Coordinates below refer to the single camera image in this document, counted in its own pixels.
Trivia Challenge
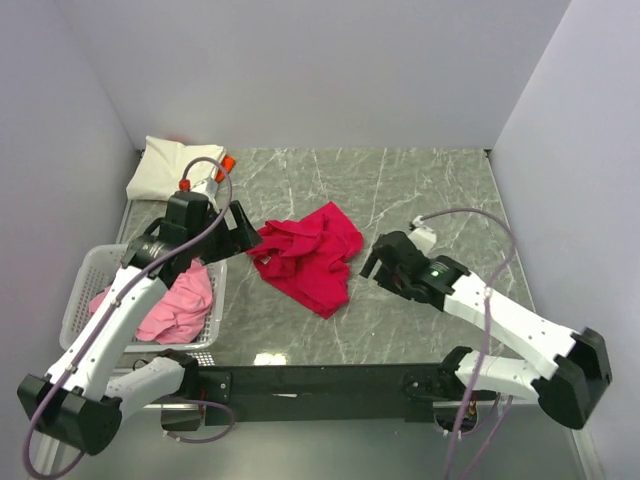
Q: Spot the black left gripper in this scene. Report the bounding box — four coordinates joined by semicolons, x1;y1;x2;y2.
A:
189;200;263;266

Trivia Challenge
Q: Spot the red t shirt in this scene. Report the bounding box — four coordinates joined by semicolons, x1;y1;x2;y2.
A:
248;202;363;319

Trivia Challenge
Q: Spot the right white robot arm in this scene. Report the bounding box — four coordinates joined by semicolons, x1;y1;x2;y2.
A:
360;229;613;430

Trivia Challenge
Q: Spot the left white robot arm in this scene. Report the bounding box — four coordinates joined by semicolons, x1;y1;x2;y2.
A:
17;192;261;455

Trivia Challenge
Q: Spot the pink t shirt in basket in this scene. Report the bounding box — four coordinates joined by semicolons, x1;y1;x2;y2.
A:
88;259;215;345

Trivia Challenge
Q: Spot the folded cream t shirt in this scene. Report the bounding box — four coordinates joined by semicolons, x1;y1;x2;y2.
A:
126;136;226;201

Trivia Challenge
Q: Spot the black base beam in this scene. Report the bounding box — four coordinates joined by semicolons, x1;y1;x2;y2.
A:
159;347;468;426

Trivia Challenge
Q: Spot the white plastic basket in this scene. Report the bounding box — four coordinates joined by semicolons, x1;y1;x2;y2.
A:
59;244;227;354

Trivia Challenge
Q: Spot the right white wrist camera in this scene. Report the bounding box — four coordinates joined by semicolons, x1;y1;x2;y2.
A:
408;216;437;256

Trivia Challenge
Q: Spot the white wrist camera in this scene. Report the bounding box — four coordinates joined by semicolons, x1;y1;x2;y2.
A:
178;177;219;207
408;216;437;256

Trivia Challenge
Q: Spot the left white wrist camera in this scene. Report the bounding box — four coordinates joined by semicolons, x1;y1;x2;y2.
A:
178;177;219;207

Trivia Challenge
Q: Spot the aluminium rail frame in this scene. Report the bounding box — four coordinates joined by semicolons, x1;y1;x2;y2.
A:
29;344;601;480

